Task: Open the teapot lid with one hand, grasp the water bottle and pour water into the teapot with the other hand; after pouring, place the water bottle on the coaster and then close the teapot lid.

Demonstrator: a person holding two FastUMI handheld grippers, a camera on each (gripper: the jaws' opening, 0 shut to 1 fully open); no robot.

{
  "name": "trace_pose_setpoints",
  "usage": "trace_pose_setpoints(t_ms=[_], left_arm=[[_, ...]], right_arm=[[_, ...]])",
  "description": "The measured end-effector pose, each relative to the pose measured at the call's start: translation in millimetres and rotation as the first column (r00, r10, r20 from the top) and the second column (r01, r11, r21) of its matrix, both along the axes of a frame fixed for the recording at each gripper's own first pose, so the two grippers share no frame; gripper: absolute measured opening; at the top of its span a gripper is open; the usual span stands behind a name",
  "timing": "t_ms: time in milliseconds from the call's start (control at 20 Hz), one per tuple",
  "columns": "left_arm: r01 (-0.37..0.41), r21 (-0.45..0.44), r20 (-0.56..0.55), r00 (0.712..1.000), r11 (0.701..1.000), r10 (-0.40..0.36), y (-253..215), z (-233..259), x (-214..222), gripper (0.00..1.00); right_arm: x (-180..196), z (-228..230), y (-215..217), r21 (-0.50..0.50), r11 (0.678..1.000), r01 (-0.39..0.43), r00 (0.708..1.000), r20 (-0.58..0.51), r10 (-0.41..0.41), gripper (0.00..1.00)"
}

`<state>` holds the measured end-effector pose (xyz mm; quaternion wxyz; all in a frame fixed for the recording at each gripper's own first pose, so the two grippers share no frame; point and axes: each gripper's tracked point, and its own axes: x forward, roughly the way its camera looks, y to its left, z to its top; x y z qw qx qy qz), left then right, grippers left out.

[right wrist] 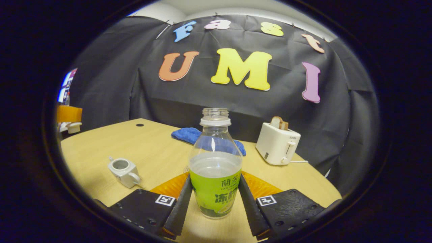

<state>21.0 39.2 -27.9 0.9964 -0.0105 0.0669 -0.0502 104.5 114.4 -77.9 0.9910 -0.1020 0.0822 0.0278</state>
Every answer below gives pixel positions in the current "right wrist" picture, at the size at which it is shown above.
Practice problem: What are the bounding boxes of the white toaster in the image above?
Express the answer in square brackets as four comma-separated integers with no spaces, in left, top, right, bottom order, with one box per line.
[255,122,301,166]

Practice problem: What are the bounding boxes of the blue towel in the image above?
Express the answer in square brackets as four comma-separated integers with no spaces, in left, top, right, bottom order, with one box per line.
[171,127,246,156]

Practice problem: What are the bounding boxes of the black backdrop cloth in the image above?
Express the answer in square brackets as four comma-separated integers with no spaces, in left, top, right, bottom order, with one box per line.
[67,14,380,196]

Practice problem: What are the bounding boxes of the white teacup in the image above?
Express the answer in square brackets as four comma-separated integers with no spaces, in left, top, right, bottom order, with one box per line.
[108,156,141,188]

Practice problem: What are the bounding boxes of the computer monitor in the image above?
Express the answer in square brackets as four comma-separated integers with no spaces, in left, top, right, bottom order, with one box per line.
[57,69,78,103]

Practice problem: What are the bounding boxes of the brown bread slice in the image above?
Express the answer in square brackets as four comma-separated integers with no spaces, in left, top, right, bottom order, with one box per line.
[271,116,289,131]

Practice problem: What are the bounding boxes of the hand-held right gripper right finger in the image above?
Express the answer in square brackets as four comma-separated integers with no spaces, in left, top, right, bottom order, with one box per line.
[238,171,326,239]

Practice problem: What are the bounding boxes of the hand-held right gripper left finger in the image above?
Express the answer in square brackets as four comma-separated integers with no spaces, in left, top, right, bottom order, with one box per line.
[108,173,193,237]

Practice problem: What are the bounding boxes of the clear green-label water bottle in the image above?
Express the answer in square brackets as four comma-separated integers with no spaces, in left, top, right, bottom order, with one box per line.
[188,108,243,219]

